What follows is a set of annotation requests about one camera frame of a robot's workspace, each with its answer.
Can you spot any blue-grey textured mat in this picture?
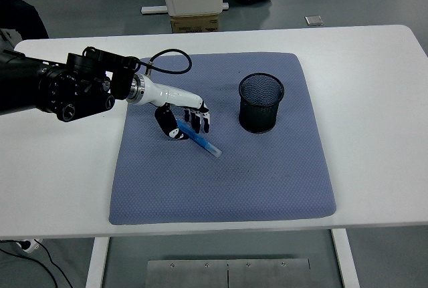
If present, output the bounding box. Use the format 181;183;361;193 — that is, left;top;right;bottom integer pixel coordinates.
108;52;337;226

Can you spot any white table leg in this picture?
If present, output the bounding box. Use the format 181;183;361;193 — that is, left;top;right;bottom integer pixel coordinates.
330;229;361;288
85;237;110;288

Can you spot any brown cardboard box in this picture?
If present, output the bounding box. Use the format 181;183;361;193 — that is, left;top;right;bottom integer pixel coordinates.
170;13;221;34

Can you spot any small grey floor plate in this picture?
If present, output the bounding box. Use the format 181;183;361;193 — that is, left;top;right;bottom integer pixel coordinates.
304;15;325;27

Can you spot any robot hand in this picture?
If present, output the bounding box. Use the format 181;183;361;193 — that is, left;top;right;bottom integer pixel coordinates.
142;76;211;142

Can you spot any white flat base bar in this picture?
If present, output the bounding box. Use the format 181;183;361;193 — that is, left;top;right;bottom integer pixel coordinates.
140;1;230;15

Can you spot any thin black floor cable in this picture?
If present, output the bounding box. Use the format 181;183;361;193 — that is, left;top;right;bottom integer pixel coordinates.
0;247;58;288
40;246;73;288

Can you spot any blue marker with clear cap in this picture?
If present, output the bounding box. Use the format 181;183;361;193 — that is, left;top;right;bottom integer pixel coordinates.
176;120;223;159

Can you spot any grey metal plate with screws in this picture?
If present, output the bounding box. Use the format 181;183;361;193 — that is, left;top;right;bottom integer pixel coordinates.
146;258;311;288

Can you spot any black mesh pen holder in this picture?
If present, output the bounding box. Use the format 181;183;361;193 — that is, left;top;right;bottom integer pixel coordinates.
238;72;286;134

